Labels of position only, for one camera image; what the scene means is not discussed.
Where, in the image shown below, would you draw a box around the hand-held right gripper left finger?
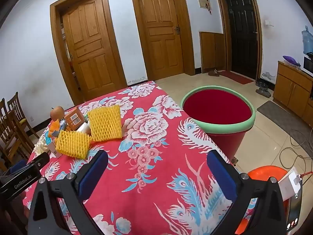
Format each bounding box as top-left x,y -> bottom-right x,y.
28,150 -> 109,235

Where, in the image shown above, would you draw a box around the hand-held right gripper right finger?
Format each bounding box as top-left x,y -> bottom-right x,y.
207,149 -> 287,235

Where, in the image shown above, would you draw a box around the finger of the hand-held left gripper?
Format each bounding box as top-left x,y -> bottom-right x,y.
31,152 -> 50,170

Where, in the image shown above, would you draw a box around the yellow foam fruit net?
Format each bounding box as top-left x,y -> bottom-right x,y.
87,104 -> 123,142
55,130 -> 93,159

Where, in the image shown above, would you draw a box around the orange snack packet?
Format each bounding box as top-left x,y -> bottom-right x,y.
48,119 -> 61,137

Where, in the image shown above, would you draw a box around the white foam fruit net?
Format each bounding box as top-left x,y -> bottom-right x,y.
76,122 -> 91,136

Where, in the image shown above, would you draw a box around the orange cardboard box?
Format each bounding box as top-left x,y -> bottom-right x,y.
64,107 -> 85,131

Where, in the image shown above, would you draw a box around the red bucket with green rim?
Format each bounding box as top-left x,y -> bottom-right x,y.
180,85 -> 256,159

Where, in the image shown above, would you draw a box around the cream foam fruit net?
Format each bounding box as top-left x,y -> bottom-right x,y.
34,135 -> 49,155

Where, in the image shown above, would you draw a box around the wooden chair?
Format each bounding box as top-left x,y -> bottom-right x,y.
0,98 -> 27,167
7,92 -> 40,137

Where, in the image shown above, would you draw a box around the orange plastic stool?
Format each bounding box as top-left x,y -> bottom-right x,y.
235,166 -> 306,235

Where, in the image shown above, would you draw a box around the brown pear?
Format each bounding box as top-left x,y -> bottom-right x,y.
50,106 -> 65,121

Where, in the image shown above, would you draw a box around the red floral blanket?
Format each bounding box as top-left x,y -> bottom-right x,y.
22,80 -> 260,235

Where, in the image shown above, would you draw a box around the white power strip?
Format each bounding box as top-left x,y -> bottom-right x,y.
279,167 -> 304,200

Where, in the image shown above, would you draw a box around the smartphone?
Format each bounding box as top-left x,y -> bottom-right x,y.
286,183 -> 304,230

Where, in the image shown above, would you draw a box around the grey floor mat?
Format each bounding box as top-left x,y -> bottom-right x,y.
257,100 -> 313,150

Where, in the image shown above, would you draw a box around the grey shoe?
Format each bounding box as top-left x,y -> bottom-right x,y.
255,88 -> 271,98

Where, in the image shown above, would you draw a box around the red doormat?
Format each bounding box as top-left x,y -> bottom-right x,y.
219,70 -> 254,84

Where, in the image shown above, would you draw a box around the dark shoe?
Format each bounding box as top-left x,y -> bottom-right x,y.
255,78 -> 269,89

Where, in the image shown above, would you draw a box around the wooden cabinet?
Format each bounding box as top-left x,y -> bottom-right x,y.
273,61 -> 313,125

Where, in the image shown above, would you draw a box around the wooden door with arched panel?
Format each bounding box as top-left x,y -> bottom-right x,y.
50,0 -> 128,104

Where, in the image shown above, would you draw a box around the white microwave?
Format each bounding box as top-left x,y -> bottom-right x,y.
303,56 -> 313,76

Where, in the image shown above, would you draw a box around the black metal door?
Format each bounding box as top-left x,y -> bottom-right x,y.
216,0 -> 263,81

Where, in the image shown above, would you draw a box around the wooden door with metal lock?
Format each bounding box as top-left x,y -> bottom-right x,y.
129,0 -> 195,81

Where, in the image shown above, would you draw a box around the blue water jug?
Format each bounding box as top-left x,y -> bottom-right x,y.
301,26 -> 313,54

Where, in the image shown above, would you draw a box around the grey floor cable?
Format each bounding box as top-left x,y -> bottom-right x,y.
280,127 -> 313,177

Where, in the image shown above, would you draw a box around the wooden wall panel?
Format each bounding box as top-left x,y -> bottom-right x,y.
199,31 -> 225,70

